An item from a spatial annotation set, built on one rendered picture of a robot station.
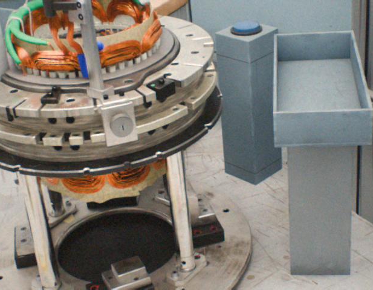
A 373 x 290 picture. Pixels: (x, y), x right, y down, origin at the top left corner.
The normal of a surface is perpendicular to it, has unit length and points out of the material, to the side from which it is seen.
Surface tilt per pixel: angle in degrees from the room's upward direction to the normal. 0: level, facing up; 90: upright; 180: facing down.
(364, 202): 90
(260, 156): 90
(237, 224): 0
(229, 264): 0
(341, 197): 90
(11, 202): 0
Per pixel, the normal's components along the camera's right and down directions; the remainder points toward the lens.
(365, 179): -0.88, 0.29
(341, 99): -0.08, -0.88
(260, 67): 0.70, 0.29
